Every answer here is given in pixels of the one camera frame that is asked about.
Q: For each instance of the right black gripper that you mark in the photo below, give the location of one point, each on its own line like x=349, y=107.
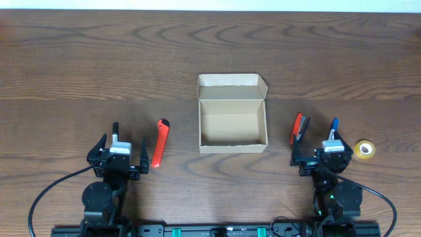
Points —
x=306, y=168

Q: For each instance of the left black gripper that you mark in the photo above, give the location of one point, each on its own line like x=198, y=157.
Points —
x=96, y=154

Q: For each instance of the black marker pen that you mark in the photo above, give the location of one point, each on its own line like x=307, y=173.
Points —
x=115, y=132

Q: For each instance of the red stapler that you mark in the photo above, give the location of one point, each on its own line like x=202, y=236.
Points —
x=299, y=128

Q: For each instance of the blue marker pen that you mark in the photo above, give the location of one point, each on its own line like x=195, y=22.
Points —
x=333, y=128

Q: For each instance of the yellow tape roll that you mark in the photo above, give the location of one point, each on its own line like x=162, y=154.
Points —
x=364, y=149

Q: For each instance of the red utility knife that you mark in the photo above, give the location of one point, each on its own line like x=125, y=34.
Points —
x=163, y=131

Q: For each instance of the brown cardboard box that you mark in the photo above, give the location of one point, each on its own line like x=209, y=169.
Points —
x=232, y=113

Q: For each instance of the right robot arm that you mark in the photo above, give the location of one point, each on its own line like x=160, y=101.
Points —
x=336, y=200

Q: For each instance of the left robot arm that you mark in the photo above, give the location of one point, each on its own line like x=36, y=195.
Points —
x=104, y=200

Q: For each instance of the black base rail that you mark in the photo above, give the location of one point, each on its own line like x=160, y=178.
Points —
x=256, y=230

